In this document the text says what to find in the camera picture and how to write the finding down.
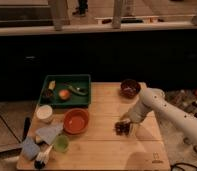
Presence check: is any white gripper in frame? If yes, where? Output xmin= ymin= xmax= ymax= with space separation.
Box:
xmin=120 ymin=108 xmax=142 ymax=124

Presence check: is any dark grape bunch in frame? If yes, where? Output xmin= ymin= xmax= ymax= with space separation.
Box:
xmin=115 ymin=121 xmax=131 ymax=135

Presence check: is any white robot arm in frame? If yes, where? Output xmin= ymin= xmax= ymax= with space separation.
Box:
xmin=121 ymin=87 xmax=197 ymax=144

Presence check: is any dark brown bowl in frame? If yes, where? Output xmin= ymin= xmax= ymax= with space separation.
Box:
xmin=120 ymin=79 xmax=141 ymax=98

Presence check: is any red bowl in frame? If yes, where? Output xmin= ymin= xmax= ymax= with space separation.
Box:
xmin=63 ymin=108 xmax=89 ymax=135

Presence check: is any green cucumber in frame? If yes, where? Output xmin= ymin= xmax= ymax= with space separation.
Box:
xmin=68 ymin=85 xmax=88 ymax=96

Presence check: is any green plastic tray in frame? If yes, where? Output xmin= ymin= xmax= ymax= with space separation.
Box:
xmin=38 ymin=74 xmax=91 ymax=108

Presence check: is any red apple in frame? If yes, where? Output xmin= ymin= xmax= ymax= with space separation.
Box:
xmin=58 ymin=89 xmax=71 ymax=101

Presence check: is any green cup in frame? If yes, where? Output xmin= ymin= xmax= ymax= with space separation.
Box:
xmin=53 ymin=135 xmax=69 ymax=153

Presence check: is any yellow banana piece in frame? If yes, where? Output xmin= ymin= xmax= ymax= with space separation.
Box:
xmin=48 ymin=80 xmax=56 ymax=90

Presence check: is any dark round fruit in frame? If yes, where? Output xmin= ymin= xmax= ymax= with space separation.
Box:
xmin=42 ymin=89 xmax=53 ymax=100

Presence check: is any grey cloth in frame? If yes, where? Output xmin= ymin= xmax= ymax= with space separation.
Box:
xmin=35 ymin=124 xmax=63 ymax=145

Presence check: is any white cup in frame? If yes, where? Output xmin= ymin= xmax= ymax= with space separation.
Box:
xmin=36 ymin=105 xmax=53 ymax=123

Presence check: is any white dish brush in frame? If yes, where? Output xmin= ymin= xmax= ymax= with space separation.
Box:
xmin=34 ymin=145 xmax=53 ymax=170

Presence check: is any blue sponge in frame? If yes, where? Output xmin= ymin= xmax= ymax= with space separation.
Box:
xmin=21 ymin=137 xmax=40 ymax=160

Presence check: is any black cable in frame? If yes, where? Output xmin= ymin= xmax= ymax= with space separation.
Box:
xmin=170 ymin=162 xmax=197 ymax=171

